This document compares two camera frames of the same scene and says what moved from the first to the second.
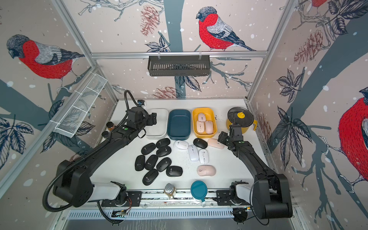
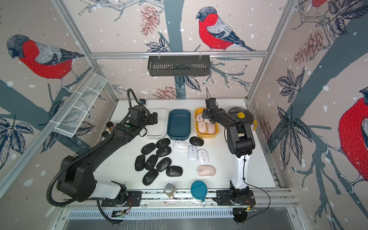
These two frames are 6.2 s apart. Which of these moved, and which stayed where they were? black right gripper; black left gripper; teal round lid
Moved: black right gripper
Stayed: teal round lid; black left gripper
